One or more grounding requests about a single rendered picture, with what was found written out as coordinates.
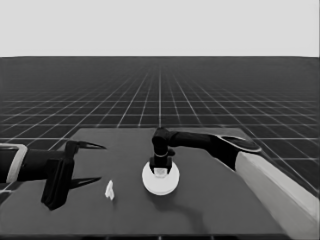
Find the large thick white disc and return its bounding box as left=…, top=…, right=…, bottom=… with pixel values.
left=141, top=160, right=180, bottom=196

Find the small white T-shaped piece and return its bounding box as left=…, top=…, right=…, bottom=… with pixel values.
left=104, top=180, right=115, bottom=202

